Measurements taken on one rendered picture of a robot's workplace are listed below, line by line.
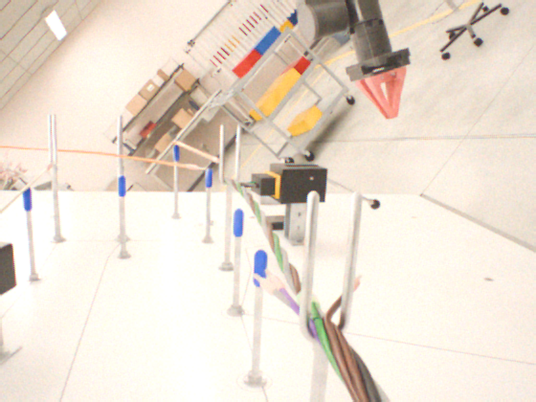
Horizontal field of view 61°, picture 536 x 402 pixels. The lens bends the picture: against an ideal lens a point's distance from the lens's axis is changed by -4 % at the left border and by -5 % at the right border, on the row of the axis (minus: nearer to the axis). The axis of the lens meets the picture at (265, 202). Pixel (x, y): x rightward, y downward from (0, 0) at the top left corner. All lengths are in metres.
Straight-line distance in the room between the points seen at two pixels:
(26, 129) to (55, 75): 1.03
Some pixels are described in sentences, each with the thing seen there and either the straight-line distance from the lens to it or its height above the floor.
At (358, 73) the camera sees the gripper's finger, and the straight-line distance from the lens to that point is 0.78.
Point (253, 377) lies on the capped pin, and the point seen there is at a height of 1.17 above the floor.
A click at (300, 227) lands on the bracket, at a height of 1.10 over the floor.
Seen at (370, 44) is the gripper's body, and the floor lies 1.15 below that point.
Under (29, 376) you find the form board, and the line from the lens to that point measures 0.33.
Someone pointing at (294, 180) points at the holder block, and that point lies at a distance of 0.53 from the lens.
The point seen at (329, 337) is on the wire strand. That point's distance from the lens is 0.17.
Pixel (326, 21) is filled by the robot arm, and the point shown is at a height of 1.22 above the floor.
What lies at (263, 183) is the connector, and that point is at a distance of 0.52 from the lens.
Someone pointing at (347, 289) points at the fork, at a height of 1.22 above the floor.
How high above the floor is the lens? 1.31
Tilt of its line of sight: 16 degrees down
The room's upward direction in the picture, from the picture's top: 49 degrees counter-clockwise
